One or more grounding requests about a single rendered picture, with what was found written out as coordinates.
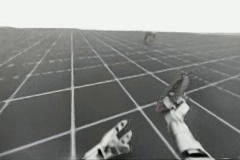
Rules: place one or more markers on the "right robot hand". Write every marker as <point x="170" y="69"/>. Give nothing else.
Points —
<point x="175" y="106"/>

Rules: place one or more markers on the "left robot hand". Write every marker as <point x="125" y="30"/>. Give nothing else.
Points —
<point x="122" y="135"/>

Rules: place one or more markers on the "dark steering wheel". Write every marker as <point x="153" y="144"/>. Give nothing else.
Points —
<point x="179" y="85"/>

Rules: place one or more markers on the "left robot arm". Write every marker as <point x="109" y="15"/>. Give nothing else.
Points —
<point x="98" y="151"/>

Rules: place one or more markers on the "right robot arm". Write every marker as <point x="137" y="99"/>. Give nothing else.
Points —
<point x="183" y="136"/>

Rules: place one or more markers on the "grey cart with brown box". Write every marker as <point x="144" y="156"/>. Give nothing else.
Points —
<point x="149" y="37"/>

